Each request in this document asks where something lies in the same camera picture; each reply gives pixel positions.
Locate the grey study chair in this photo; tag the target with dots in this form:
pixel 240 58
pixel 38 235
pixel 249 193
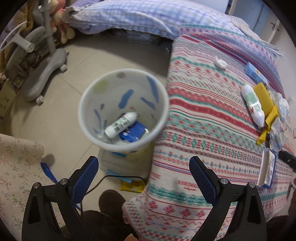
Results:
pixel 29 55

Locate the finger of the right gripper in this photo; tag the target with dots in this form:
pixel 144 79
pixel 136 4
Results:
pixel 288 158

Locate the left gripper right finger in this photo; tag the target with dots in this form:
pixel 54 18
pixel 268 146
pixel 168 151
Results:
pixel 206 180

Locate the pink plush toy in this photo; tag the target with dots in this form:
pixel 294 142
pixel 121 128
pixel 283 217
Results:
pixel 57 8

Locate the floral cloth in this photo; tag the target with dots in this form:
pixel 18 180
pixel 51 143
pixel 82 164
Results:
pixel 20 168

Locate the white torn wrapper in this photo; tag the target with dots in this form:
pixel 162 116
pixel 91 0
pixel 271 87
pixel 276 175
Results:
pixel 277 137

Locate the small white tissue ball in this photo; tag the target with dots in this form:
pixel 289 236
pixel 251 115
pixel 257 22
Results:
pixel 221 64

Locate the yellow snack bag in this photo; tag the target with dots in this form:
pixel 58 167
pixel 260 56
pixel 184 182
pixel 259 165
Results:
pixel 268 122

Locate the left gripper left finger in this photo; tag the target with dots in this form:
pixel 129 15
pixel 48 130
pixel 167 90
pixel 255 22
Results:
pixel 81 179

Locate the yellow packet on floor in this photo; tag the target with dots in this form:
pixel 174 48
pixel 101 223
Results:
pixel 133 186

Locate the white paper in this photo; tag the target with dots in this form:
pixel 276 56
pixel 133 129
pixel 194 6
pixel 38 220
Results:
pixel 281 103

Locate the white door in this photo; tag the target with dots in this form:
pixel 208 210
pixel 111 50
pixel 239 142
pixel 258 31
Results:
pixel 258 16

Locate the light blue milk carton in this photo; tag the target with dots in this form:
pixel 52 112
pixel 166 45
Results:
pixel 252 72

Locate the blue checkered duvet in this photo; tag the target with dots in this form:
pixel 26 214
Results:
pixel 162 18

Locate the dark blue tissue box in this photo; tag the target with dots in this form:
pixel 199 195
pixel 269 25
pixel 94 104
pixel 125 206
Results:
pixel 133 133

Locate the white blue small carton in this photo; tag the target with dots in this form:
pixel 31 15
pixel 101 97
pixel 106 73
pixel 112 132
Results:
pixel 267 169

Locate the white patterned trash bin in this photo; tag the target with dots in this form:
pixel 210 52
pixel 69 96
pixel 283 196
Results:
pixel 107 99

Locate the folded striped sheets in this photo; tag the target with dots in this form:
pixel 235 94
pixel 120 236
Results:
pixel 270 47

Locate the white green plastic bottle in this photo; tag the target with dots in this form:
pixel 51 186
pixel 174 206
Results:
pixel 121 124

